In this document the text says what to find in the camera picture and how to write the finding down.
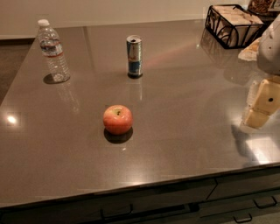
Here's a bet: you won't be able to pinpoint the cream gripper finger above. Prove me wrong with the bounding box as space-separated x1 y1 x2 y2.
241 79 280 130

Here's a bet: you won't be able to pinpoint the blue silver redbull can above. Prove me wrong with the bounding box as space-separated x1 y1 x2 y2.
126 35 143 78

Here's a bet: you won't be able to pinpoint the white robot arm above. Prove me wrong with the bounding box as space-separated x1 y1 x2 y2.
241 15 280 133

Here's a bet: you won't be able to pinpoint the clear plastic water bottle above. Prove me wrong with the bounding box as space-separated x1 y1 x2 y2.
38 19 70 84

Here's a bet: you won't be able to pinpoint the crumpled white wrapper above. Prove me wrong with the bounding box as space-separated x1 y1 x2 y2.
238 38 260 61

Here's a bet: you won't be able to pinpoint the white napkins in basket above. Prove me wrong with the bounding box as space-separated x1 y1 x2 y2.
213 5 263 47

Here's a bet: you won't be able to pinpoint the snack bowl in corner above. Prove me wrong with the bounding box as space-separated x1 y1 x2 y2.
248 0 280 16

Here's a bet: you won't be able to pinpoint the red yellow apple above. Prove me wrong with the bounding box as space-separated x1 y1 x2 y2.
103 105 133 135

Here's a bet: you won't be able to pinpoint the black wire basket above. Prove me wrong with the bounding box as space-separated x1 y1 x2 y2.
205 3 266 50

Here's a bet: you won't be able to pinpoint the right upper drawer with handle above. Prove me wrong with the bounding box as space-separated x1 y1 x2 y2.
207 172 280 202

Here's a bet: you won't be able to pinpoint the drawer with handle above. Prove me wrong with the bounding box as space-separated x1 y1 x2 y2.
199 195 280 224
207 172 280 202
0 179 216 224

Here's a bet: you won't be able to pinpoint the right lower drawer with handle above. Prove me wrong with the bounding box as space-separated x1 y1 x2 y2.
199 195 280 224

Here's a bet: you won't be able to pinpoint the left drawer with handle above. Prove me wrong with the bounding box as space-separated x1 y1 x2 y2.
0 179 216 224

